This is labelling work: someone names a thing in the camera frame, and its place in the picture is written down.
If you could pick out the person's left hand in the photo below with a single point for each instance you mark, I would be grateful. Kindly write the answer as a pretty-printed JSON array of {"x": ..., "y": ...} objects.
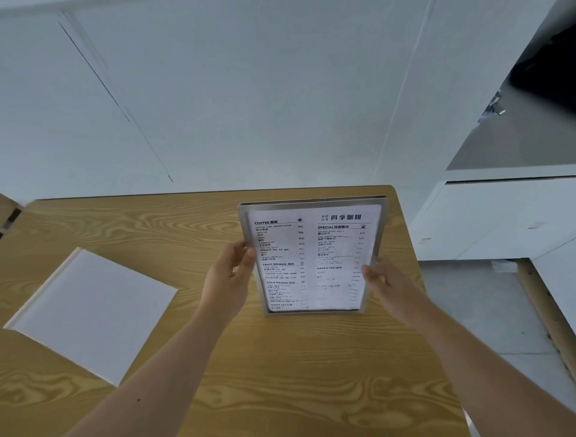
[{"x": 225, "y": 283}]

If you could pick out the person's right hand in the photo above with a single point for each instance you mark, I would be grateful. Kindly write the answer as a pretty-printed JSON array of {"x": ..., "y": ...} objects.
[{"x": 398, "y": 292}]

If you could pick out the grey framed menu stand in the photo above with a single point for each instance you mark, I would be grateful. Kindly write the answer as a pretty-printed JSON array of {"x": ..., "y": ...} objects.
[{"x": 310, "y": 252}]

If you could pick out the white paper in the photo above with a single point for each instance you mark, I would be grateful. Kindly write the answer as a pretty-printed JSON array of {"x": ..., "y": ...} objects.
[{"x": 94, "y": 310}]

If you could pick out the person's left forearm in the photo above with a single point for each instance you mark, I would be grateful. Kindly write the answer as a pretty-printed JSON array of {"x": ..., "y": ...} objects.
[{"x": 153, "y": 387}]

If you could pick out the person's right forearm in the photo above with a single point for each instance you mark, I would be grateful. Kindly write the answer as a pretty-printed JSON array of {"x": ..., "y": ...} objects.
[{"x": 486, "y": 382}]

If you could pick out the wooden plank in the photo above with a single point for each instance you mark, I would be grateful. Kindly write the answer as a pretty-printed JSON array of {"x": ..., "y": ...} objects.
[{"x": 549, "y": 310}]

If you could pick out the small metal object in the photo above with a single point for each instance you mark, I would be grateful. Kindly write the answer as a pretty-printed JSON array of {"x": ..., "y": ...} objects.
[{"x": 495, "y": 106}]

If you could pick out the neighbouring wooden table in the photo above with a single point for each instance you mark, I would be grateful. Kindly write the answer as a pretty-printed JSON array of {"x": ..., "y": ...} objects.
[{"x": 6, "y": 214}]

